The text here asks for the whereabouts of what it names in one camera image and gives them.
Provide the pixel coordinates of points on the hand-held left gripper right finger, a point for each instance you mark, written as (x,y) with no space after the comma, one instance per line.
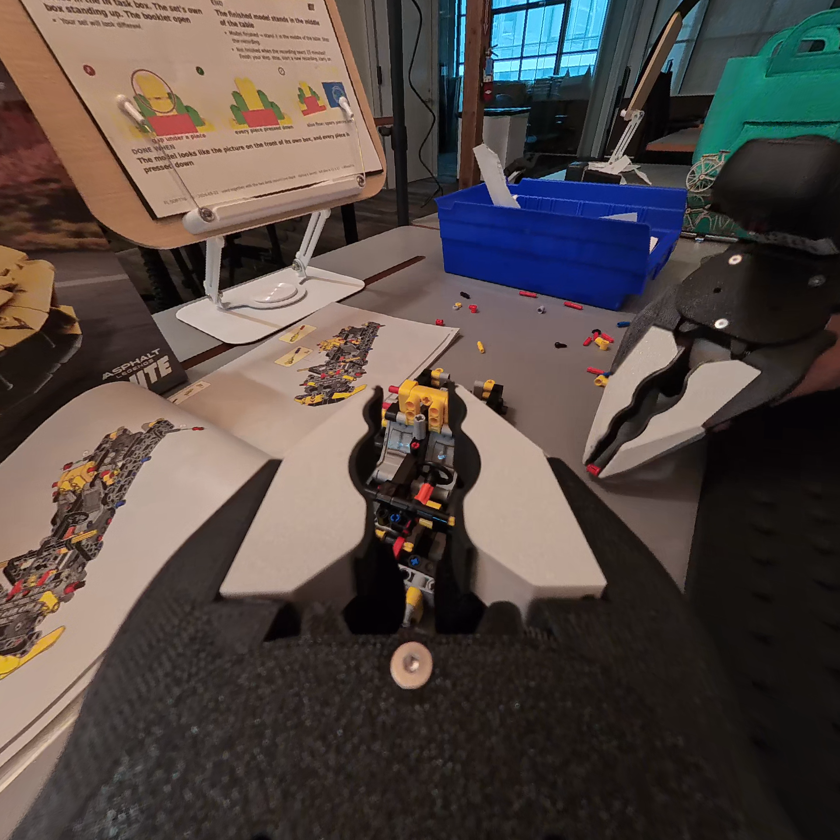
(531,525)

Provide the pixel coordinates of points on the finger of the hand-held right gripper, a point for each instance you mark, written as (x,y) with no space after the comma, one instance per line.
(702,407)
(636,367)

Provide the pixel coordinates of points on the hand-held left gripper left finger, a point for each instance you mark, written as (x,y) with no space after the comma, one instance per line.
(302,525)

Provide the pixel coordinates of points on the black yellow lego car chassis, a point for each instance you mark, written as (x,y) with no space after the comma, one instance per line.
(423,400)

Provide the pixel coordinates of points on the scattered loose lego pieces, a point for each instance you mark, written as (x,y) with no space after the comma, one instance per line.
(594,340)

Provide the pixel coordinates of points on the open lego instruction booklet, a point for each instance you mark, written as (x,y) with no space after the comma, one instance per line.
(216,472)

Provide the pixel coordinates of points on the lego set cardboard box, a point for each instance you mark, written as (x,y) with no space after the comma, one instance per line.
(98,315)

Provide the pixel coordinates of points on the person's right hand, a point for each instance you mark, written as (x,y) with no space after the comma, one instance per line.
(823,377)

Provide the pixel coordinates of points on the blue plastic bin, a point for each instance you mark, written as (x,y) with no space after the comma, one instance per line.
(525,262)

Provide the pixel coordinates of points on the teal felt bag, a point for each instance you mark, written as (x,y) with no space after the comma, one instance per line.
(754,92)

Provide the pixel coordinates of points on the white rounded pad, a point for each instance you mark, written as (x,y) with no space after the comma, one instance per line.
(216,318)

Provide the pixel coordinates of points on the white paper strip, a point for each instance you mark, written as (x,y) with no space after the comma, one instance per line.
(495,177)

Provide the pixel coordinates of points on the empty wooden board stand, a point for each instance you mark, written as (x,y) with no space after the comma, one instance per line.
(656,59)

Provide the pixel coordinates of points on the white cabinet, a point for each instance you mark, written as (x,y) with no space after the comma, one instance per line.
(505,138)

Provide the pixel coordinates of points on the wooden pillar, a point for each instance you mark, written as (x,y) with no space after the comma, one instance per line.
(474,98)

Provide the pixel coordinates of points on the black slim pole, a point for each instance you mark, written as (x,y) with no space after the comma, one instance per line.
(398,98)

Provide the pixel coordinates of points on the wooden board instruction sheet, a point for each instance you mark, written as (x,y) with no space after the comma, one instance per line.
(197,98)

